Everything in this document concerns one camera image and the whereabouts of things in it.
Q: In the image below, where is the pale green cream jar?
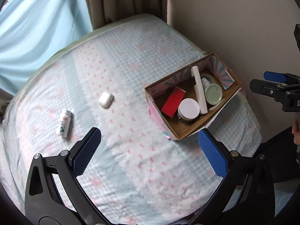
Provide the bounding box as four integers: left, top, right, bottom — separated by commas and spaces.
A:
204, 83, 223, 105

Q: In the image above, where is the yellow tape roll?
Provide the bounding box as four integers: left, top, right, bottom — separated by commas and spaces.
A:
200, 73, 216, 86

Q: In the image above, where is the white pill bottle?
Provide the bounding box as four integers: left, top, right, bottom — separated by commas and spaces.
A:
55, 109, 72, 138

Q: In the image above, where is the white remote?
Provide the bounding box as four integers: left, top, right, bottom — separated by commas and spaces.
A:
191, 66, 208, 115

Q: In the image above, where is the green jar white lid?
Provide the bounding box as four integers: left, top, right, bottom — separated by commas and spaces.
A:
177, 98, 200, 121

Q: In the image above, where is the red small box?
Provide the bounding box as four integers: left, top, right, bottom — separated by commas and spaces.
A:
161, 86, 186, 117

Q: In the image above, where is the white earbuds case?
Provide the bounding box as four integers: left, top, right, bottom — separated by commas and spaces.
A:
98, 91, 114, 109

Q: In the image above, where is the person's right hand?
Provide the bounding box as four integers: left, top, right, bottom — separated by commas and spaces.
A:
292, 119, 300, 145

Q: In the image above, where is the checkered floral bed cover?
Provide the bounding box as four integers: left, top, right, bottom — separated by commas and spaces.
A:
0, 18, 262, 225

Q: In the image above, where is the open cardboard box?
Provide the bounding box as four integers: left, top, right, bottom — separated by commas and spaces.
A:
145, 53, 241, 141

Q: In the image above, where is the brown left curtain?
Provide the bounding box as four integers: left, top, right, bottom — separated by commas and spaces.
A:
0, 88, 14, 121

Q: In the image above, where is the green mattress pad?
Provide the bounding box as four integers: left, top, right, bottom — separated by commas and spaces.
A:
14, 13, 207, 99

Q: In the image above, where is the light blue hanging sheet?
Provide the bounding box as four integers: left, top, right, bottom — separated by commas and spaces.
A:
1, 0, 93, 95

